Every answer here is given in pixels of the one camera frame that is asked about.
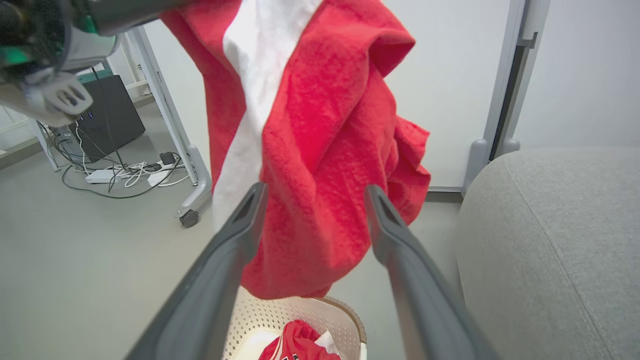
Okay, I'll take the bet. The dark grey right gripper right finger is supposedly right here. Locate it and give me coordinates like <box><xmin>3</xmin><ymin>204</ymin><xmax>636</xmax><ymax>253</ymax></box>
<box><xmin>364</xmin><ymin>184</ymin><xmax>501</xmax><ymax>360</ymax></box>

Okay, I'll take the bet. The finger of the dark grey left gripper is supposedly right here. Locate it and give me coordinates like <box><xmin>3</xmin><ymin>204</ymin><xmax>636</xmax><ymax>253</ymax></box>
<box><xmin>75</xmin><ymin>0</ymin><xmax>193</xmax><ymax>37</ymax></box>

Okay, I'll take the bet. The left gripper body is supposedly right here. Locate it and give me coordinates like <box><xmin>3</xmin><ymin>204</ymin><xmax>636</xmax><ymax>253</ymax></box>
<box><xmin>0</xmin><ymin>0</ymin><xmax>121</xmax><ymax>127</ymax></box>

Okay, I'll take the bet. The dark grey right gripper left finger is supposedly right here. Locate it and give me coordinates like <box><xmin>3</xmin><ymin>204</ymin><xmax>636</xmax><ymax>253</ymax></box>
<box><xmin>125</xmin><ymin>182</ymin><xmax>270</xmax><ymax>360</ymax></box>

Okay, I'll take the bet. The red jersey with white trim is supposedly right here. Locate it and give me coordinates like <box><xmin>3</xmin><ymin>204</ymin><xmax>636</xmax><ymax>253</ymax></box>
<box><xmin>257</xmin><ymin>320</ymin><xmax>343</xmax><ymax>360</ymax></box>

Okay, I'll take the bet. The red towel with white stripe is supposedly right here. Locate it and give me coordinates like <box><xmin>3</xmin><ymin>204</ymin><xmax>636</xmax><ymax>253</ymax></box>
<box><xmin>159</xmin><ymin>0</ymin><xmax>432</xmax><ymax>301</ymax></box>

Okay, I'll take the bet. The cream perforated laundry basket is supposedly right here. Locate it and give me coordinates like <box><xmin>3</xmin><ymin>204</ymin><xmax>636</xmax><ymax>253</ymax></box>
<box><xmin>222</xmin><ymin>287</ymin><xmax>368</xmax><ymax>360</ymax></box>

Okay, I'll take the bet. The black computer tower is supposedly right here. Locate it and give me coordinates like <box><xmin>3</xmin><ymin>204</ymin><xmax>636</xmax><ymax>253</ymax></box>
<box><xmin>69</xmin><ymin>75</ymin><xmax>147</xmax><ymax>162</ymax></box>

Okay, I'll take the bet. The white desk leg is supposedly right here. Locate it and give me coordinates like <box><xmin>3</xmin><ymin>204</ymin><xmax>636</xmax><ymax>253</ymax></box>
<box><xmin>30</xmin><ymin>120</ymin><xmax>62</xmax><ymax>172</ymax></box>

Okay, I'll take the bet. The grey partition leg with caster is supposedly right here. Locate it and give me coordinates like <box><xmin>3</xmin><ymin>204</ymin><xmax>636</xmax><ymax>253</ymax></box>
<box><xmin>127</xmin><ymin>27</ymin><xmax>213</xmax><ymax>221</ymax></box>

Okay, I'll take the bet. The small white power adapter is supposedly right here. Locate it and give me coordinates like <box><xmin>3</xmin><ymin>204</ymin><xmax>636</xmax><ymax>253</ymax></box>
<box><xmin>147</xmin><ymin>170</ymin><xmax>176</xmax><ymax>187</ymax></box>

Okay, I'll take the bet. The grey fabric sofa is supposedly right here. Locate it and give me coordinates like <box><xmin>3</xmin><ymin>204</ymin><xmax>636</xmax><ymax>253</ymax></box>
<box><xmin>456</xmin><ymin>146</ymin><xmax>640</xmax><ymax>360</ymax></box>

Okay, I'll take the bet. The wide white partition panel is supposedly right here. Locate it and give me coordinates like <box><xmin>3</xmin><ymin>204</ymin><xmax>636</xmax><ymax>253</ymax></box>
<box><xmin>144</xmin><ymin>0</ymin><xmax>513</xmax><ymax>192</ymax></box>

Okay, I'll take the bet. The narrow white partition panel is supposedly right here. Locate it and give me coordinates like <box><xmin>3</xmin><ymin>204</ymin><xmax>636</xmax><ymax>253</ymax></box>
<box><xmin>515</xmin><ymin>0</ymin><xmax>640</xmax><ymax>150</ymax></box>

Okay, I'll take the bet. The white cable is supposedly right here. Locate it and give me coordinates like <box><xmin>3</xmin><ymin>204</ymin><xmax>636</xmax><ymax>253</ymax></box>
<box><xmin>122</xmin><ymin>160</ymin><xmax>191</xmax><ymax>189</ymax></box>

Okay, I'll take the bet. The black floor cable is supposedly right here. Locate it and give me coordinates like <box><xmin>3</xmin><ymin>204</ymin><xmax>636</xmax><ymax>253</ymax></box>
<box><xmin>61</xmin><ymin>164</ymin><xmax>183</xmax><ymax>200</ymax></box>

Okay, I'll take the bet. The grey partition post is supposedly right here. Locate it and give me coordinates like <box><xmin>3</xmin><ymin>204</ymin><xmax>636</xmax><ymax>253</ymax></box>
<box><xmin>492</xmin><ymin>0</ymin><xmax>552</xmax><ymax>157</ymax></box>
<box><xmin>462</xmin><ymin>0</ymin><xmax>527</xmax><ymax>196</ymax></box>

